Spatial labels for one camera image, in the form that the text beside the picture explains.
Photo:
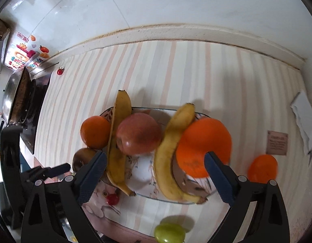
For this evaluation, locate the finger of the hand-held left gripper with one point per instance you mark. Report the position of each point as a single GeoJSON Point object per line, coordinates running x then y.
{"type": "Point", "coordinates": [10, 146]}
{"type": "Point", "coordinates": [58, 169]}

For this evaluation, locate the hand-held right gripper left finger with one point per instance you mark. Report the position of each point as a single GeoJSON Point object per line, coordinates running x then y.
{"type": "Point", "coordinates": [91, 179]}

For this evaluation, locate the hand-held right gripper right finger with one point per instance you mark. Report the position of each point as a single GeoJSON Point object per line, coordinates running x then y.
{"type": "Point", "coordinates": [220, 179]}

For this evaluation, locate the large orange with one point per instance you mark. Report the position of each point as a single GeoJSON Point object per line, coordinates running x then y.
{"type": "Point", "coordinates": [204, 139]}

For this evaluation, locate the straight yellow banana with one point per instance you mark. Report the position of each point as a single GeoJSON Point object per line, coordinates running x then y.
{"type": "Point", "coordinates": [118, 141]}

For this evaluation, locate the small orange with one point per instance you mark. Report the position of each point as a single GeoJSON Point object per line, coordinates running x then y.
{"type": "Point", "coordinates": [262, 168]}
{"type": "Point", "coordinates": [95, 131]}

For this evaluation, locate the oval floral ceramic plate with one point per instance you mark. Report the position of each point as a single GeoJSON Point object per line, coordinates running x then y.
{"type": "Point", "coordinates": [143, 172]}

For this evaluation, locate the curved yellow banana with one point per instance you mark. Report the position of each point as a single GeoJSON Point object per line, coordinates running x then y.
{"type": "Point", "coordinates": [166, 162]}

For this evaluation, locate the red apple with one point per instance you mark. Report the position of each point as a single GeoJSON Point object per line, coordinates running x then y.
{"type": "Point", "coordinates": [138, 134]}

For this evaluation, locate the steel wok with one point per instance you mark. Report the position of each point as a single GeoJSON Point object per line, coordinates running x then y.
{"type": "Point", "coordinates": [10, 93]}

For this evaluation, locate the black glass cooktop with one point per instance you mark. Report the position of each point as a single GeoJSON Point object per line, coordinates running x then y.
{"type": "Point", "coordinates": [42, 91]}

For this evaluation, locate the green apple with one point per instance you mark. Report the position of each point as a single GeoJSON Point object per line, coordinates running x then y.
{"type": "Point", "coordinates": [168, 232]}

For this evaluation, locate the red tomato sticker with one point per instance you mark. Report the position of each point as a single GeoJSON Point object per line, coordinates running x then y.
{"type": "Point", "coordinates": [60, 71]}

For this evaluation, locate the white folded cloth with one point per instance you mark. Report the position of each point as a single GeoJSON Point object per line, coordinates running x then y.
{"type": "Point", "coordinates": [303, 116]}

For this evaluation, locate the striped tablecloth with cat print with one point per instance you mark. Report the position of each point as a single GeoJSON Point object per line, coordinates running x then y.
{"type": "Point", "coordinates": [196, 76]}

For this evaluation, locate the group of colourful wall stickers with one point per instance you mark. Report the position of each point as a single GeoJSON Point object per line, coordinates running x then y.
{"type": "Point", "coordinates": [21, 55]}

